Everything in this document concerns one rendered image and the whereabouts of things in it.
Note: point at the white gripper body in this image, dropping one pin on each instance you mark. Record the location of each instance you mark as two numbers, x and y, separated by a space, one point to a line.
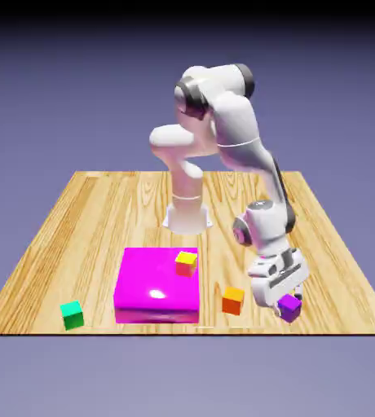
274 286

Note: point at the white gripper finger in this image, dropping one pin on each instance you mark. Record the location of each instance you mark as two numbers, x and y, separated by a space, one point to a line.
298 291
277 308

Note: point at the small purple cube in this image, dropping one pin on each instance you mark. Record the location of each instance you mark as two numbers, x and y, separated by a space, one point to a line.
289 307

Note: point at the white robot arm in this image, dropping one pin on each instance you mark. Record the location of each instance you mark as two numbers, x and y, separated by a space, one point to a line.
236 130

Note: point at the small orange cube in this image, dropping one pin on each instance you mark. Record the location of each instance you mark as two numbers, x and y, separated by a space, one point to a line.
232 301

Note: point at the small yellow cube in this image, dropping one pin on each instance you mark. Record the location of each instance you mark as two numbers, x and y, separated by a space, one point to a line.
186 264

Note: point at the small green cube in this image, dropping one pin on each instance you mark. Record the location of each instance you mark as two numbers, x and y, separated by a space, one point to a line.
72 314

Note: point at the large magenta box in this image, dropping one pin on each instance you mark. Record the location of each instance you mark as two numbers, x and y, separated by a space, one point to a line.
156 283

